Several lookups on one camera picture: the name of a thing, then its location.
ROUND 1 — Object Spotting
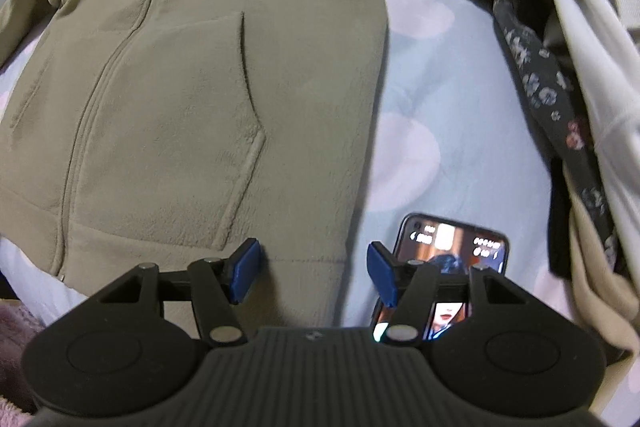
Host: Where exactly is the purple fuzzy blanket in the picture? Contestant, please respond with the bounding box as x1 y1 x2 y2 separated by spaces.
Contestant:
0 299 50 419

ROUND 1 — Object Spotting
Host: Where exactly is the olive fleece zip jacket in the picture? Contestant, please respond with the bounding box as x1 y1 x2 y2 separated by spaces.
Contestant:
0 0 608 280

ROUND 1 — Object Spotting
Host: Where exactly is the dark floral garment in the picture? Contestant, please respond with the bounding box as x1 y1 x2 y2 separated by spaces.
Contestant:
492 0 626 279

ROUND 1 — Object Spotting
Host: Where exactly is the white cloth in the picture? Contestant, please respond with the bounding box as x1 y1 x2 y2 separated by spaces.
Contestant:
0 236 93 325

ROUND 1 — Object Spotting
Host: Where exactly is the smartphone with lit screen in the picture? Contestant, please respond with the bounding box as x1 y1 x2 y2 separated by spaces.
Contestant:
371 213 510 342

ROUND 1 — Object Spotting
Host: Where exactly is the light blue dotted bed sheet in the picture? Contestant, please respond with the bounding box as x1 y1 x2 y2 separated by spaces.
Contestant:
0 0 568 343

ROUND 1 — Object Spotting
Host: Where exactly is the black garment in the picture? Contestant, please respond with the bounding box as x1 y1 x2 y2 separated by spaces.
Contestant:
547 157 582 279

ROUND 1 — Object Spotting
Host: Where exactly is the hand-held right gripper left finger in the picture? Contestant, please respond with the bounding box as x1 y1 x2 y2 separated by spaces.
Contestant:
93 238 264 349

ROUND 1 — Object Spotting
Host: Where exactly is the white garment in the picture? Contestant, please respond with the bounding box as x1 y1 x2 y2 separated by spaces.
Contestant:
549 0 640 290

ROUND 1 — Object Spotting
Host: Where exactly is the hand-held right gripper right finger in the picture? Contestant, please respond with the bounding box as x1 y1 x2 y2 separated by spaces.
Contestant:
366 241 537 348

